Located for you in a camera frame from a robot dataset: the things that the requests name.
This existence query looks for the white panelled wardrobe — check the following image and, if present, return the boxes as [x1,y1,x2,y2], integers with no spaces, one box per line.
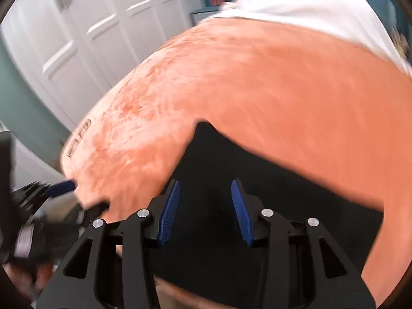
[1,0,203,130]

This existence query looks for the white bed sheet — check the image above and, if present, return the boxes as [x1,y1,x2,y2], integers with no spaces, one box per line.
[197,0,411,78]

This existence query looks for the person's left hand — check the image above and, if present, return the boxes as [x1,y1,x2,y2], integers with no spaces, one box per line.
[3,262,54,304]

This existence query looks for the black pants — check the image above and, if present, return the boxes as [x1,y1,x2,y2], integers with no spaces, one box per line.
[151,121,383,308]

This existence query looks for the orange velvet bed cover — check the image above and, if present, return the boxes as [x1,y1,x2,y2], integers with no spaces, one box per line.
[61,18,411,304]

